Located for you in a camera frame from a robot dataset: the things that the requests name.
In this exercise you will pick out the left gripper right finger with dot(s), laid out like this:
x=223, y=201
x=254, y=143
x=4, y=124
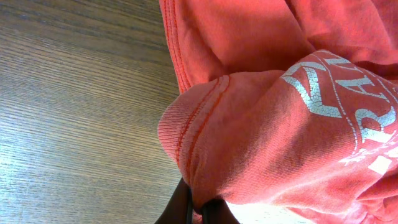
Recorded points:
x=217, y=212

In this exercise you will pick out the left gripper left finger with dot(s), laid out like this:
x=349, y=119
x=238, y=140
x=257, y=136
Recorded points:
x=179, y=209

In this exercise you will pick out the orange t-shirt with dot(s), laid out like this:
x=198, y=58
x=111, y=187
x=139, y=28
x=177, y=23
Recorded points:
x=286, y=103

